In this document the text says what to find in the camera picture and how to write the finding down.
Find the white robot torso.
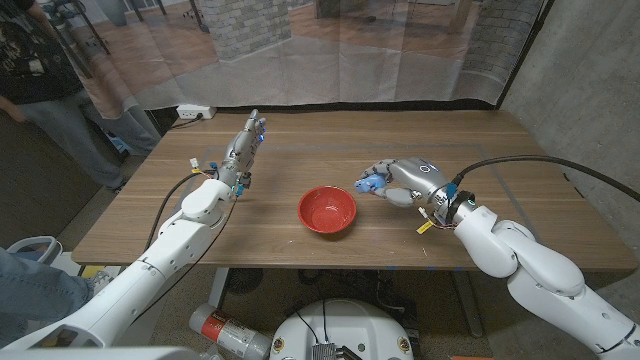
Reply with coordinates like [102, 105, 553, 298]
[269, 298, 415, 360]

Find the grey table leg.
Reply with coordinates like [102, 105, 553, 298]
[452, 269, 485, 339]

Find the printed room backdrop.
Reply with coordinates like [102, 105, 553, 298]
[29, 0, 551, 119]

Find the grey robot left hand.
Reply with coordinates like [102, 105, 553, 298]
[215, 108, 267, 197]

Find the blue toy camera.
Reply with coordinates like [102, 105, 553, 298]
[354, 174, 387, 196]

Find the white and red cylinder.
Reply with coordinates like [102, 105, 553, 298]
[188, 302, 274, 360]

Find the red bowl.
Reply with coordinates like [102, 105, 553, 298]
[297, 185, 358, 235]

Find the white table leg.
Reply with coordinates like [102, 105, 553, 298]
[207, 267, 230, 309]

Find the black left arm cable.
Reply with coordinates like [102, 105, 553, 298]
[143, 171, 217, 252]

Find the black round fan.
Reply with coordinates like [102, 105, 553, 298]
[223, 268, 264, 296]

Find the white chair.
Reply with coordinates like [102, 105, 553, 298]
[7, 235, 64, 265]

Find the black power strip cable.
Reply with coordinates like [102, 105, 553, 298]
[169, 113, 204, 131]

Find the person in black shirt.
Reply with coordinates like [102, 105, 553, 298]
[0, 0, 161, 195]

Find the person in blue jeans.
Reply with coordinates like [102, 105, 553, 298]
[0, 244, 96, 346]

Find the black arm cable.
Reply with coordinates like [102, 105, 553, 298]
[143, 171, 217, 252]
[452, 154, 640, 204]

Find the black tripod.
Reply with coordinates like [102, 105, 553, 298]
[37, 0, 112, 80]

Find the white power strip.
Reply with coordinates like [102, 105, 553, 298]
[176, 103, 217, 120]

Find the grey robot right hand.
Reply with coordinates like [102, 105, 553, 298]
[354, 157, 464, 226]

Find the grey finned electronics module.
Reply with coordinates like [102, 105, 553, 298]
[312, 342, 364, 360]

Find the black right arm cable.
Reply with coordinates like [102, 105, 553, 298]
[452, 154, 640, 204]

